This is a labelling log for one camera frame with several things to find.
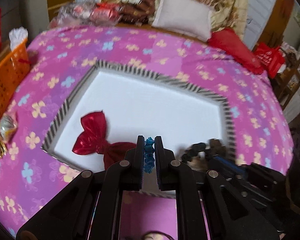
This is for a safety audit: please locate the striped shallow box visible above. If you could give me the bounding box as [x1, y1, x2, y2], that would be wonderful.
[41, 60, 237, 199]

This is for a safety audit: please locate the orange plastic basket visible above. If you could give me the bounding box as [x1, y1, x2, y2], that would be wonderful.
[0, 39, 30, 117]

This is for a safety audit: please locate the white pillow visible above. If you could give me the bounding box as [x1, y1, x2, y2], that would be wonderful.
[152, 0, 212, 42]

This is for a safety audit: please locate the silver wrapped ball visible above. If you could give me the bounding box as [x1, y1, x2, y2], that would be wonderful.
[0, 114, 18, 143]

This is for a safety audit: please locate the brown leopard bow clip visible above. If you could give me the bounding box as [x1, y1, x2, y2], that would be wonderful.
[186, 139, 227, 172]

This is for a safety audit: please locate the black crochet scrunchie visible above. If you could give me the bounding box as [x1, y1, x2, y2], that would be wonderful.
[181, 142, 206, 163]

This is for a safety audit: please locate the blue bead bracelet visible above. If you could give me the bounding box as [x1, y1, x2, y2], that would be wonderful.
[143, 136, 156, 174]

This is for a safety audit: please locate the clear plastic bag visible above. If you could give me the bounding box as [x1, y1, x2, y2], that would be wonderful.
[48, 0, 122, 29]

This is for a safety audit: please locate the red shiny bow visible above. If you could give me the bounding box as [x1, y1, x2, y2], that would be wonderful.
[72, 111, 136, 169]

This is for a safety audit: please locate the red shopping bag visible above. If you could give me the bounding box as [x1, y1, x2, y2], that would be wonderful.
[254, 42, 285, 79]

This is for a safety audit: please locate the pink floral bedsheet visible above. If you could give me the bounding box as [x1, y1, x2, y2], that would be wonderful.
[0, 26, 293, 237]

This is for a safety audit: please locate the red cushion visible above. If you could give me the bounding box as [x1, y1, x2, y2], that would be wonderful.
[207, 28, 264, 75]

